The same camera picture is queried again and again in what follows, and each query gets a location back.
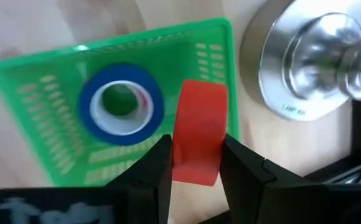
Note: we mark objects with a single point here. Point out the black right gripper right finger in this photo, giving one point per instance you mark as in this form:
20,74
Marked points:
246,186

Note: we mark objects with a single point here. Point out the red tape roll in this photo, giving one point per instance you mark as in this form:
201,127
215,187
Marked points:
199,124

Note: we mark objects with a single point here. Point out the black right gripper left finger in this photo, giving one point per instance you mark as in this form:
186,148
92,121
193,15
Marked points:
149,186

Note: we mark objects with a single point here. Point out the silver lamp with white shade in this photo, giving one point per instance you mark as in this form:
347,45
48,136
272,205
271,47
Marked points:
311,62

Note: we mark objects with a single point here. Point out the blue tape roll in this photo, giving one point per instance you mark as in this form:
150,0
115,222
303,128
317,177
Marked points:
85,105

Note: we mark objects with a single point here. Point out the green plastic basket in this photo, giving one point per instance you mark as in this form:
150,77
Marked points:
174,56

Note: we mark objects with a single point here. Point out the black aluminium table frame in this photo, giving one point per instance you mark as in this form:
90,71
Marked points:
359,133

